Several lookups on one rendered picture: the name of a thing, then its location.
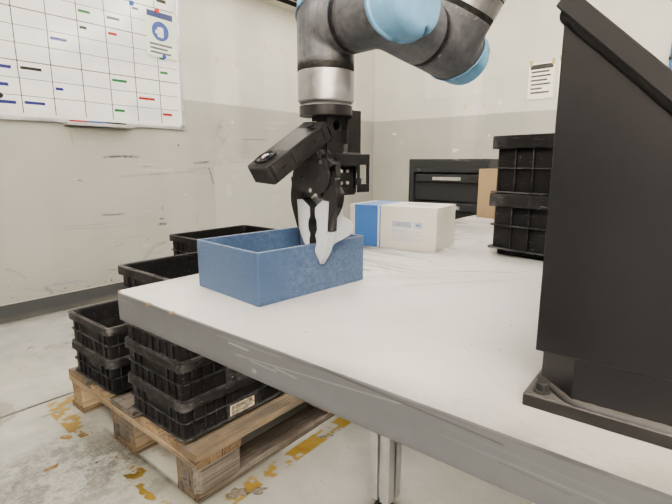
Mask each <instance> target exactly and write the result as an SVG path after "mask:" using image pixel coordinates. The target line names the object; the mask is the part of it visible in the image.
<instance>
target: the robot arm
mask: <svg viewBox="0 0 672 504"><path fill-rule="evenodd" d="M505 1H506V0H297V7H296V10H295V19H296V22H297V75H298V102H299V103H300V104H301V105H302V106H299V117H302V118H309V119H312V122H303V123H302V124H301V125H300V126H298V127H297V128H296V129H294V130H293V131H292V132H290V133H289V134H288V135H286V136H285V137H284V138H283V139H281V140H280V141H279V142H277V143H276V144H275V145H273V146H272V147H271V148H269V149H268V150H267V151H266V152H264V153H262V154H261V155H259V156H258V157H257V158H256V159H255V160H254V161H253V162H251V163H250V164H249V165H248V169H249V171H250V173H251V174H252V176H253V178H254V180H255V182H257V183H265V184H272V185H275V184H277V183H278V182H280V181H281V180H282V179H283V178H285V177H286V176H287V175H288V174H289V173H291V172H292V171H293V177H291V182H292V186H291V205H292V209H293V213H294V217H295V220H296V224H297V227H298V228H299V230H300V233H301V236H302V238H303V241H304V243H305V245H306V244H312V243H316V247H315V250H314V252H315V255H316V257H317V259H318V261H319V264H324V263H325V262H326V260H327V259H328V257H329V255H330V253H331V250H332V247H333V245H334V244H335V243H337V242H338V241H340V240H342V239H344V238H346V237H348V236H349V235H350V234H351V233H352V230H353V224H352V222H351V221H350V220H348V219H347V218H345V217H344V216H343V209H342V207H343V203H344V195H355V193H356V185H357V192H369V165H370V154H361V111H355V110H352V106H350V105H351V104H353V103H354V54H358V53H363V52H367V51H371V50H375V49H378V50H382V51H384V52H386V53H388V54H390V55H392V56H394V57H396V58H398V59H400V60H402V61H404V62H406V63H408V64H410V65H413V66H414V67H416V68H418V69H420V70H422V71H424V72H426V73H428V74H430V75H431V76H432V77H433V78H435V79H437V80H440V81H445V82H447V83H449V84H453V85H464V84H468V83H470V82H472V81H473V80H475V79H476V78H477V77H478V76H479V75H480V74H481V73H482V72H483V71H484V69H485V68H486V66H487V63H488V61H489V53H490V45H489V42H488V40H487V38H486V34H487V32H488V31H489V29H490V26H491V25H492V23H493V22H494V20H495V19H496V17H497V15H498V13H499V12H500V10H501V8H502V6H503V5H504V3H505ZM360 165H366V184H361V180H362V178H360ZM356 173H357V178H356ZM314 194H317V196H314V197H312V196H313V195H314ZM311 197H312V198H311ZM321 199H323V201H322V200H321Z"/></svg>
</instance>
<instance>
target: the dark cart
mask: <svg viewBox="0 0 672 504"><path fill-rule="evenodd" d="M494 167H498V159H410V160H409V195H408V202H423V203H444V204H456V211H455V219H458V218H463V217H467V216H472V215H477V199H478V182H479V169H494Z"/></svg>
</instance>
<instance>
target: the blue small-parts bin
mask: <svg viewBox="0 0 672 504"><path fill-rule="evenodd" d="M315 247H316V243H312V244H306V245H305V243H304V241H303V238H302V236H301V233H300V230H299V228H298V227H290V228H282V229H274V230H266V231H258V232H250V233H242V234H234V235H226V236H218V237H211V238H203V239H197V250H198V267H199V284H200V286H202V287H205V288H207V289H210V290H213V291H216V292H218V293H221V294H224V295H226V296H229V297H232V298H235V299H237V300H240V301H243V302H245V303H248V304H251V305H254V306H256V307H262V306H266V305H269V304H273V303H277V302H281V301H284V300H288V299H292V298H296V297H299V296H303V295H307V294H311V293H314V292H318V291H322V290H326V289H329V288H333V287H337V286H341V285H344V284H348V283H352V282H356V281H360V280H363V235H357V234H350V235H349V236H348V237H346V238H344V239H342V240H340V241H338V242H337V243H335V244H334V245H333V247H332V250H331V253H330V255H329V257H328V259H327V260H326V262H325V263H324V264H319V261H318V259H317V257H316V255H315V252H314V250H315Z"/></svg>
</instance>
